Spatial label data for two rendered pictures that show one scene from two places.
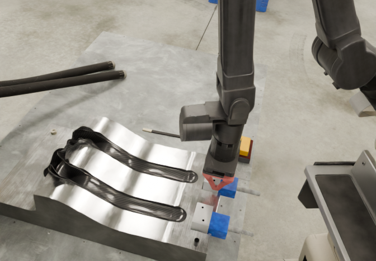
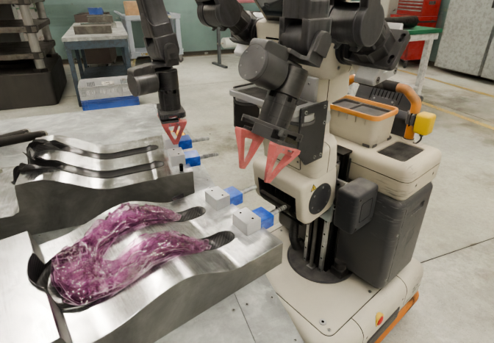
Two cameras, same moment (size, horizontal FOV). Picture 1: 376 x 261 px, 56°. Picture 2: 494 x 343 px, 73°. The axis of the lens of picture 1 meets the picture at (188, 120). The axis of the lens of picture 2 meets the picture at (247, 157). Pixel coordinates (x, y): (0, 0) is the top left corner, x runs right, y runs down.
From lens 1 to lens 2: 0.47 m
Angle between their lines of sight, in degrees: 30
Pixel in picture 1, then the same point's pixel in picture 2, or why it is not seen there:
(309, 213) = not seen: hidden behind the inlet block
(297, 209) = not seen: hidden behind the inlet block
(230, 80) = (157, 29)
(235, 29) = not seen: outside the picture
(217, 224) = (190, 155)
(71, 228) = (63, 216)
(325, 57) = (209, 12)
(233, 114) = (167, 54)
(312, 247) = (259, 164)
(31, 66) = not seen: outside the picture
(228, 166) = (179, 111)
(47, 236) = (40, 238)
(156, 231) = (145, 176)
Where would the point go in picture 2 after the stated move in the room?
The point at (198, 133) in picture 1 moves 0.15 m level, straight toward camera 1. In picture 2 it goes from (148, 82) to (165, 98)
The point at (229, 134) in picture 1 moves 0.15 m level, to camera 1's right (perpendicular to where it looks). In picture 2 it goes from (170, 80) to (223, 73)
